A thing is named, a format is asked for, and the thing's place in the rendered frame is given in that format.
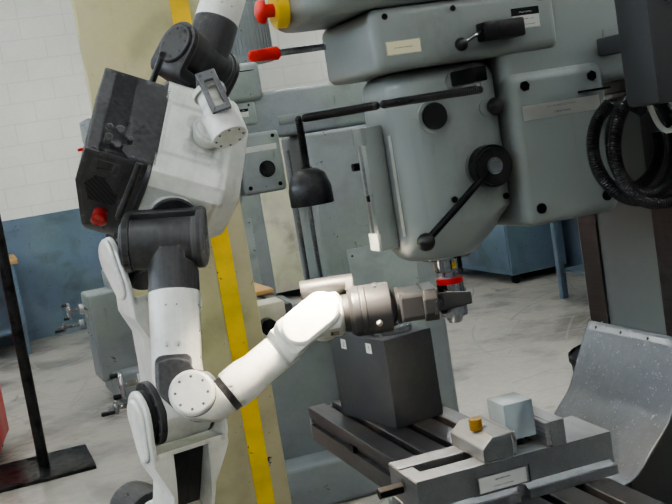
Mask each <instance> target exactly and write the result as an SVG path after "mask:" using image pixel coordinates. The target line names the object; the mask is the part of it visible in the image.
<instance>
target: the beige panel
mask: <svg viewBox="0 0 672 504"><path fill-rule="evenodd" d="M199 1H200V0H71V5H72V10H73V16H74V21H75V26H76V32H77V37H78V43H79V48H80V53H81V59H82V64H83V70H84V75H85V80H86V86H87V91H88V96H89V102H90V107H91V113H92V111H93V107H94V103H95V98H96V95H97V92H98V89H99V86H100V83H101V79H102V76H103V73H104V70H105V68H110V69H113V70H116V71H120V72H123V73H126V74H129V75H132V76H136V77H139V78H142V79H145V80H149V79H150V77H151V74H152V71H153V70H152V69H151V66H150V62H151V58H152V56H153V54H154V52H155V50H156V48H157V46H158V44H159V42H160V41H161V39H162V37H163V35H164V34H165V33H166V31H167V30H168V29H169V28H170V27H171V26H173V25H174V24H176V23H179V22H188V23H190V24H191V25H192V23H193V20H194V17H195V14H196V10H197V7H198V4H199V3H198V2H199ZM209 248H210V256H209V261H208V265H207V266H206V267H204V268H198V269H199V283H200V295H201V299H202V307H201V313H200V321H201V332H202V334H201V344H202V358H203V360H202V364H203V372H204V371H208V372H210V373H211V374H212V375H213V376H214V377H215V378H216V379H217V378H218V377H219V376H218V374H219V373H221V372H222V371H223V370H224V369H226V368H227V367H228V366H229V365H231V364H232V363H233V362H234V361H236V360H238V359H240V358H242V357H243V356H245V355H246V354H247V353H249V352H250V351H251V350H252V349H253V348H255V347H256V346H257V345H258V344H260V343H261V342H262V341H263V340H264V338H263V332H262V326H261V321H260V315H259V309H258V303H257V297H256V291H255V285H254V280H253V274H252V268H251V262H250V256H249V250H248V244H247V239H246V233H245V227H244V221H243V215H242V209H241V204H240V198H239V199H238V204H237V205H236V207H235V210H234V212H233V214H232V216H231V218H230V220H229V222H228V224H227V226H226V228H225V230H224V232H223V233H221V234H220V235H218V236H215V237H209ZM227 426H228V446H227V450H226V453H225V456H224V460H223V463H222V466H221V469H220V472H219V475H218V478H217V481H216V495H215V504H292V502H291V496H290V490H289V484H288V479H287V473H286V467H285V461H284V455H283V449H282V443H281V438H280V432H279V426H278V420H277V414H276V408H275V402H274V397H273V391H272V385H271V383H270V384H269V385H268V386H267V387H266V388H265V389H264V390H263V391H262V393H261V394H260V395H259V396H257V397H256V398H255V399H254V400H252V401H251V402H250V403H249V404H248V405H246V406H245V407H243V406H242V407H241V408H240V409H238V410H235V411H234V412H233V413H232V414H230V415H229V416H228V417H227Z"/></svg>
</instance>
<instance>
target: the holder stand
mask: <svg viewBox="0 0 672 504"><path fill-rule="evenodd" d="M330 342H331V348H332V354H333V361H334V367H335V373H336V379H337V385H338V391H339V397H340V403H341V410H342V413H343V414H347V415H350V416H354V417H357V418H361V419H364V420H367V421H371V422H374V423H378V424H381V425H385V426H388V427H392V428H395V429H399V428H402V427H405V426H408V425H411V424H414V423H417V422H420V421H423V420H426V419H429V418H432V417H435V416H438V415H440V414H443V409H442V402H441V396H440V389H439V383H438V376H437V369H436V363H435V356H434V350H433V343H432V336H431V330H430V328H429V327H423V326H415V325H411V321H410V322H404V323H400V324H399V323H398V320H397V322H396V324H394V331H392V332H385V333H382V337H379V335H378V334H372V335H371V334H370V335H364V336H358V337H357V336H356V335H354V334H353V333H352V331H347V332H346V331H345V333H344V334H343V335H342V336H338V337H335V338H334V339H332V340H330Z"/></svg>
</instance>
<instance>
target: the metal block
mask: <svg viewBox="0 0 672 504"><path fill-rule="evenodd" d="M487 405H488V411H489V418H490V420H492V421H494V422H496V423H498V424H500V425H502V426H505V427H507V428H509V429H511V430H513V431H515V436H516V439H520V438H524V437H528V436H531V435H535V434H536V427H535V420H534V413H533V406H532V399H531V398H528V397H526V396H523V395H521V394H518V393H516V392H511V393H507V394H503V395H499V396H495V397H491V398H487Z"/></svg>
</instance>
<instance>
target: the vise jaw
mask: <svg viewBox="0 0 672 504"><path fill-rule="evenodd" d="M473 417H481V418H482V423H483V429H482V430H480V431H470V429H469V423H468V419H469V418H466V419H462V420H459V422H458V423H457V424H456V426H455V427H454V428H453V430H452V431H451V439H452V445H453V446H455V447H457V448H458V449H460V450H462V451H464V452H465V453H467V454H469V455H471V456H472V457H474V458H476V459H478V460H479V461H481V462H483V463H489V462H493V461H496V460H500V459H504V458H507V457H511V456H514V454H513V453H517V452H518V450H517V443H516V436H515V431H513V430H511V429H509V428H507V427H505V426H502V425H500V424H498V423H496V422H494V421H492V420H490V419H488V418H486V417H484V416H482V415H479V416H473Z"/></svg>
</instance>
